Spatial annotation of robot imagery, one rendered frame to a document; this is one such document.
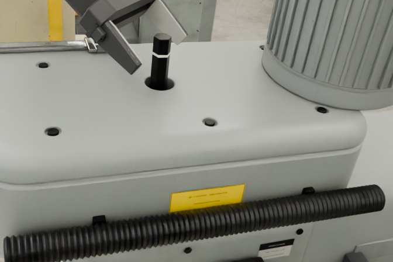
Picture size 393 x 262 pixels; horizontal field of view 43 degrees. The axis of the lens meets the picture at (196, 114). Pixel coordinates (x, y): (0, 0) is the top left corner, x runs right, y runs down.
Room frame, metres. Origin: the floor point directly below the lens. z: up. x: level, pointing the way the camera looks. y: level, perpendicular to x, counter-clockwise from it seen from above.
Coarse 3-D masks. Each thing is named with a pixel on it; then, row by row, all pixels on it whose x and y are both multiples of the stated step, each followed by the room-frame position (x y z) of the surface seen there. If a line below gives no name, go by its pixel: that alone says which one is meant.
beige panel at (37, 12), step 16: (0, 0) 2.05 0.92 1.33; (16, 0) 2.08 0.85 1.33; (32, 0) 2.10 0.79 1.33; (48, 0) 2.12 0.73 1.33; (64, 0) 2.16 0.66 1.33; (0, 16) 2.05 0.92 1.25; (16, 16) 2.08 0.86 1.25; (32, 16) 2.10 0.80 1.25; (48, 16) 2.13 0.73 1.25; (64, 16) 2.15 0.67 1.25; (0, 32) 2.05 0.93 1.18; (16, 32) 2.07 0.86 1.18; (32, 32) 2.10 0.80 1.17; (48, 32) 2.13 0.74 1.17; (64, 32) 2.15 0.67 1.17
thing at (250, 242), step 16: (304, 224) 0.51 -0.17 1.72; (208, 240) 0.46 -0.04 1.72; (224, 240) 0.46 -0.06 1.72; (240, 240) 0.47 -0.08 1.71; (256, 240) 0.48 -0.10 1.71; (272, 240) 0.49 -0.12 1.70; (288, 240) 0.50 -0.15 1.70; (304, 240) 0.51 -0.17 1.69; (96, 256) 0.40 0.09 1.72; (112, 256) 0.41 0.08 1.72; (128, 256) 0.42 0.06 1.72; (144, 256) 0.42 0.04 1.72; (160, 256) 0.43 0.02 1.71; (176, 256) 0.44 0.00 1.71; (192, 256) 0.45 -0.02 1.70; (208, 256) 0.46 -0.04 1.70; (224, 256) 0.46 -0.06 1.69; (240, 256) 0.47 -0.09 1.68; (256, 256) 0.48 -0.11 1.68; (272, 256) 0.49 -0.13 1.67; (288, 256) 0.50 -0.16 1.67
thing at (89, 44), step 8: (64, 40) 0.61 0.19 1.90; (72, 40) 0.61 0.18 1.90; (80, 40) 0.62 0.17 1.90; (88, 40) 0.62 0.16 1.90; (0, 48) 0.56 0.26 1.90; (8, 48) 0.57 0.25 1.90; (16, 48) 0.57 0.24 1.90; (24, 48) 0.57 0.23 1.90; (32, 48) 0.58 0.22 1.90; (40, 48) 0.58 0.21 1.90; (48, 48) 0.59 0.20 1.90; (56, 48) 0.59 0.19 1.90; (64, 48) 0.59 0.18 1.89; (72, 48) 0.60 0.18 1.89; (80, 48) 0.60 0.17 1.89; (88, 48) 0.60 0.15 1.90; (96, 48) 0.60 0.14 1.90
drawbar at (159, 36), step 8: (160, 40) 0.54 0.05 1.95; (168, 40) 0.54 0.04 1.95; (160, 48) 0.54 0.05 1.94; (168, 48) 0.54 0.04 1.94; (152, 56) 0.54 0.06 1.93; (168, 56) 0.55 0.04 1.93; (152, 64) 0.54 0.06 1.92; (160, 64) 0.54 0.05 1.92; (168, 64) 0.55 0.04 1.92; (152, 72) 0.54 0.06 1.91; (160, 72) 0.54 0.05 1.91; (152, 80) 0.54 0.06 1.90; (160, 80) 0.54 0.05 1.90; (152, 88) 0.54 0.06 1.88; (160, 88) 0.54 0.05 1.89
